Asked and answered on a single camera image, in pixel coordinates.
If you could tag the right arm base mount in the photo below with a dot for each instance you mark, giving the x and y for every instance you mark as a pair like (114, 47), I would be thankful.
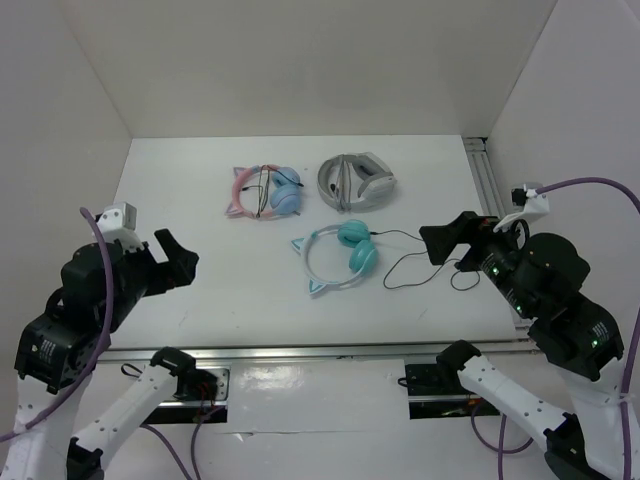
(431, 397)

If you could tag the grey white headphones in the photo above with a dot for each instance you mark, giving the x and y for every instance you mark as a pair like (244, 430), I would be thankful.
(355, 182)

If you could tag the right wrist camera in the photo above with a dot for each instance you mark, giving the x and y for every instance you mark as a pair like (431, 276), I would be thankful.
(529, 206)

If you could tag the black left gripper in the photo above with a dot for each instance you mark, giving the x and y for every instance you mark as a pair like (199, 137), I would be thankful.
(179, 269)

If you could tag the aluminium front rail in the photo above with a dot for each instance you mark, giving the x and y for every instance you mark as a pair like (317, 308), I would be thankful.
(321, 352)

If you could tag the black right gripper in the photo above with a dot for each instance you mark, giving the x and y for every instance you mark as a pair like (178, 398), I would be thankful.
(470, 226)

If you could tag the teal cat-ear headphones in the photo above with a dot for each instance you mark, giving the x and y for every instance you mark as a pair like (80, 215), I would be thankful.
(337, 256)

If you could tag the aluminium rail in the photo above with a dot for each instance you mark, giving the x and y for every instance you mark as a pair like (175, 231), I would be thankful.
(321, 352)
(483, 176)

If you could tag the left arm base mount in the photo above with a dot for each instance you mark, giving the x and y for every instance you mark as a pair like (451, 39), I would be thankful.
(205, 398)

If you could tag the pink blue cat-ear headphones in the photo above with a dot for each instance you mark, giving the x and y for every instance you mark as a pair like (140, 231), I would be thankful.
(278, 192)

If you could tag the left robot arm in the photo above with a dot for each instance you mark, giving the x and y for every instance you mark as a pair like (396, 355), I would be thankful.
(58, 352)

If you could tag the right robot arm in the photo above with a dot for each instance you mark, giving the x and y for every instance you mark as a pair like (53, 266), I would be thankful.
(541, 281)

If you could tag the aluminium right rail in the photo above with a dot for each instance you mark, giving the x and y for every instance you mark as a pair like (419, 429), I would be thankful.
(483, 176)

